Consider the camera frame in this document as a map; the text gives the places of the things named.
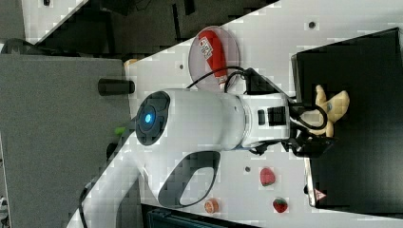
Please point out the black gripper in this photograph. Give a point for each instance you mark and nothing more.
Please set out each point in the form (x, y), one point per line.
(302, 142)

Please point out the yellow plush banana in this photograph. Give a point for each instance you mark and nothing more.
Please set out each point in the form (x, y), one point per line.
(335, 109)

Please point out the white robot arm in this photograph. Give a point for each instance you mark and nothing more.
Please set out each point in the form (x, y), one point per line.
(179, 132)

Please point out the black toaster oven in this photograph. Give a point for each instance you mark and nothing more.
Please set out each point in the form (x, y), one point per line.
(362, 172)

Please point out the red toy strawberry upper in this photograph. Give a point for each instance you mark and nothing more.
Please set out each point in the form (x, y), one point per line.
(267, 176)

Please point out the red toy strawberry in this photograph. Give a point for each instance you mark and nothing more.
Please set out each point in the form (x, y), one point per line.
(280, 205)
(267, 176)

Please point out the red toy strawberry lower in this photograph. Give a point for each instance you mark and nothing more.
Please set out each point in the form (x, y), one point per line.
(280, 205)

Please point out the orange toy slice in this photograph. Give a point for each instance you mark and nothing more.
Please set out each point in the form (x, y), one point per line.
(211, 206)

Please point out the grey round plate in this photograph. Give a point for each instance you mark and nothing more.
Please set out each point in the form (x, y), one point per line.
(198, 66)

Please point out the red ketchup bottle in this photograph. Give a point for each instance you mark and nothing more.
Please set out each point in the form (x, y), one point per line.
(213, 53)

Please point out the dark blue crate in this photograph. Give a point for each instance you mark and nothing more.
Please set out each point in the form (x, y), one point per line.
(159, 218)

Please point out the black utensil holder cup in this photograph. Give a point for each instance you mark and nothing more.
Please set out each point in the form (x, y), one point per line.
(110, 150)

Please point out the black cylinder cup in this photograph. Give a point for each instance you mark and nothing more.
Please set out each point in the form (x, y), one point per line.
(110, 87)

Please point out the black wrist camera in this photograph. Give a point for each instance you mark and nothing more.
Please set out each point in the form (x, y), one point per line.
(256, 84)

